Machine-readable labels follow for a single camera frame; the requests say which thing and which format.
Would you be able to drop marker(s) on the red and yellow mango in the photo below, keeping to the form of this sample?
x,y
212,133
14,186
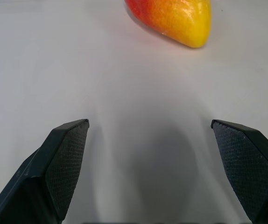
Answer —
x,y
178,18

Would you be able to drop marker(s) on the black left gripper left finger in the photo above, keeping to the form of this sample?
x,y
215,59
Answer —
x,y
54,168

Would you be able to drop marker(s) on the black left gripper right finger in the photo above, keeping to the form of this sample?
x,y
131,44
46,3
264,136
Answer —
x,y
248,168

